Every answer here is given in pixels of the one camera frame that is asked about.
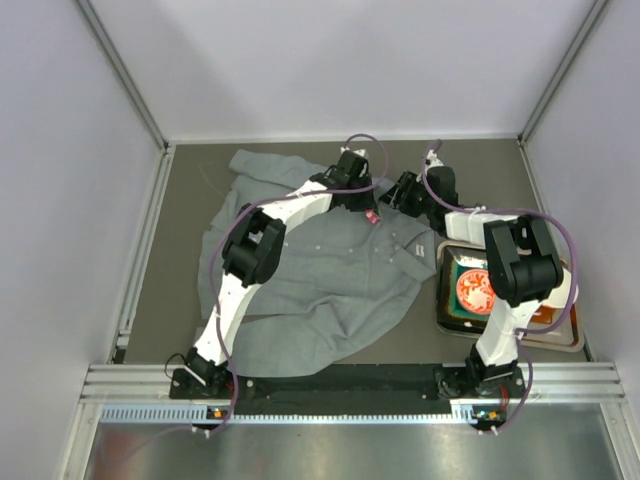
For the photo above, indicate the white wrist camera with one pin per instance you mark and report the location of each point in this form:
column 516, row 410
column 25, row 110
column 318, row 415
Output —
column 362, row 152
column 432, row 160

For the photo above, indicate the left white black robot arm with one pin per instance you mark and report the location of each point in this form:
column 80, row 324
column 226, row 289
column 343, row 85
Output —
column 251, row 251

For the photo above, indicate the silver metal tray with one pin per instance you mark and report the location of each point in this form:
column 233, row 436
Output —
column 507, row 322

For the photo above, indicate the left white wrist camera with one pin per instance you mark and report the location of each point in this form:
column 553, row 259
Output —
column 362, row 152

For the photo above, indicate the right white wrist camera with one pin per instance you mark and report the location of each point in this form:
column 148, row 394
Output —
column 432, row 160

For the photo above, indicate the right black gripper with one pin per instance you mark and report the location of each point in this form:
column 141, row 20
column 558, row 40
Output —
column 400, row 191

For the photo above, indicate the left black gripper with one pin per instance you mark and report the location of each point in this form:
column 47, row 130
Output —
column 362, row 201

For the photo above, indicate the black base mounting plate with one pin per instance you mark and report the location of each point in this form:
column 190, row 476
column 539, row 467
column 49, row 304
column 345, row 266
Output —
column 433, row 380

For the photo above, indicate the grey slotted cable duct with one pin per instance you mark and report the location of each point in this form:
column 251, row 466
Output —
column 209, row 415

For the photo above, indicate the red white patterned dish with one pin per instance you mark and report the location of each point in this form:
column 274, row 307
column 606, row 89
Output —
column 474, row 291

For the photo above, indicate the grey button-up shirt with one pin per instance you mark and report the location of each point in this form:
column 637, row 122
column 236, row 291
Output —
column 341, row 283

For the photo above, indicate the black square plate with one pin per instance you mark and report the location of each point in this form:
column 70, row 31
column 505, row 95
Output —
column 453, row 260

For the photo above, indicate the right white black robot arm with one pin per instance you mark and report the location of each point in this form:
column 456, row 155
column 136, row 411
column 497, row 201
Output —
column 523, row 266

